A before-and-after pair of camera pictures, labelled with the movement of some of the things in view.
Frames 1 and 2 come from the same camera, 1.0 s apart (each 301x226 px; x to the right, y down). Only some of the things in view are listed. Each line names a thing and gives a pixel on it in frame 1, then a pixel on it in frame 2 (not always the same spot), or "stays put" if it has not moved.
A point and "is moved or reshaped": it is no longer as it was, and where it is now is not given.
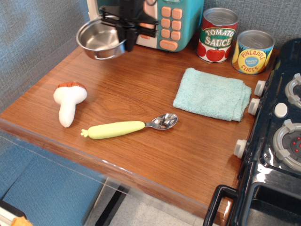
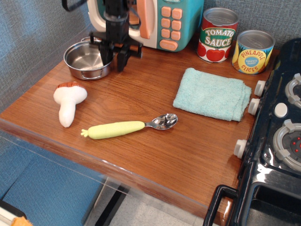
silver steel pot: [98, 38] is moved or reshaped
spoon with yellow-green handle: [163, 121] stays put
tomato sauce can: [218, 28] stays put
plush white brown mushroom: [68, 94] stays put
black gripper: [130, 14] to [117, 36]
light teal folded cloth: [211, 94] stays put
